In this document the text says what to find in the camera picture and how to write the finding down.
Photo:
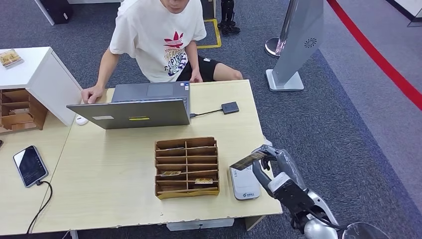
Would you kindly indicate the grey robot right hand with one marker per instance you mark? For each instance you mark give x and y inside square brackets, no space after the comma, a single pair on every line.
[290,165]

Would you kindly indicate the person's left hand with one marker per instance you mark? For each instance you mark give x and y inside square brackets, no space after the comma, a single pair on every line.
[196,77]

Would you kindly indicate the person's right hand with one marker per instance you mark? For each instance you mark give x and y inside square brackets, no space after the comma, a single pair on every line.
[92,95]

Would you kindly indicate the gold hotel ID card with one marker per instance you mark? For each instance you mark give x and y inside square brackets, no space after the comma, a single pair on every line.
[245,161]

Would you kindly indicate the gold room key card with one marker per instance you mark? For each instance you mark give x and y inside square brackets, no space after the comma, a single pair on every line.
[203,180]

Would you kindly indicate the wooden card organiser tray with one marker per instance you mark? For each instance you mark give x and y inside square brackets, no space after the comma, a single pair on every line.
[186,165]

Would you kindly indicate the person's right forearm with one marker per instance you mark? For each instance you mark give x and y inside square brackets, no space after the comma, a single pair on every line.
[100,76]

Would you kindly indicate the person's left forearm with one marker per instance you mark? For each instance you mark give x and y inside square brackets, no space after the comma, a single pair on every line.
[193,59]

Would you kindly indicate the person's white shoe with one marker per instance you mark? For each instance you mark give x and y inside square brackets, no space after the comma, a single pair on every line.
[268,142]

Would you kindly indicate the pale grey card reader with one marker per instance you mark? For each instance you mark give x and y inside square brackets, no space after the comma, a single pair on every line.
[245,184]

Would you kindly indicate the person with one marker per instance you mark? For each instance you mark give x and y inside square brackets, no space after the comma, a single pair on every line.
[148,36]

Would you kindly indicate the gold card in organiser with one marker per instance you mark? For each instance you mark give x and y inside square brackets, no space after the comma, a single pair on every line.
[170,173]

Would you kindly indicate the white computer mouse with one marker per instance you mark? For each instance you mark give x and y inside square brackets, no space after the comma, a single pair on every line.
[81,120]

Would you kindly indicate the grey laptop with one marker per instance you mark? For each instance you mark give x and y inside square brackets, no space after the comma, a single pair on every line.
[132,115]

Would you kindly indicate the small black USB box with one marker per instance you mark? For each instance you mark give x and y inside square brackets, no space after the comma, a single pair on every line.
[230,108]

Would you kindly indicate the white cabinet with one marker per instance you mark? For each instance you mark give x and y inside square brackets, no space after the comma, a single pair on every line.
[39,72]

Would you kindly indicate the wooden desk leg panel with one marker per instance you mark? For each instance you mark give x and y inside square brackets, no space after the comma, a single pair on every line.
[252,221]

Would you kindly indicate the black robot legs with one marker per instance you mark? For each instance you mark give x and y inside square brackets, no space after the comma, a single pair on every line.
[228,16]

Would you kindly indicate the wooden compartment box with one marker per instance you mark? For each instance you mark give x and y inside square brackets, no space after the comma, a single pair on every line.
[23,112]

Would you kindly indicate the wrapped pack of cards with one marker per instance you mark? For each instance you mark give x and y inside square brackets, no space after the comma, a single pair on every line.
[10,58]

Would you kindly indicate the black box on floor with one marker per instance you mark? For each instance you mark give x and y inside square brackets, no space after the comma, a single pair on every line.
[57,10]

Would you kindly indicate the black smartphone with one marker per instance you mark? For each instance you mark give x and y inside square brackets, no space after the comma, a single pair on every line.
[30,166]

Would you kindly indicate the white furniture leg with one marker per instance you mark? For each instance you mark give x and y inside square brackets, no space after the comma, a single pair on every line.
[44,11]

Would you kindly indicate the round chrome base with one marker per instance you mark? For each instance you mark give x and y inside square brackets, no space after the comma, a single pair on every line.
[366,231]

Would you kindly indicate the grey kiosk stand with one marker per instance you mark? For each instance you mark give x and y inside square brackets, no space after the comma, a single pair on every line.
[296,43]

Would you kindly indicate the white raised platform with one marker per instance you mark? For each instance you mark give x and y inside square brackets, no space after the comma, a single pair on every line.
[412,5]

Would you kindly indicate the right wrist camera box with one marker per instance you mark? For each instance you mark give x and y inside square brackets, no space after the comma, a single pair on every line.
[290,194]

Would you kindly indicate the chrome stanchion post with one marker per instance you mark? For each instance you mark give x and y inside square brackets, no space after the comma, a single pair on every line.
[272,46]

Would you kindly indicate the white bracket under desk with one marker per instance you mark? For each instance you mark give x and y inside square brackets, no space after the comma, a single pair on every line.
[197,224]

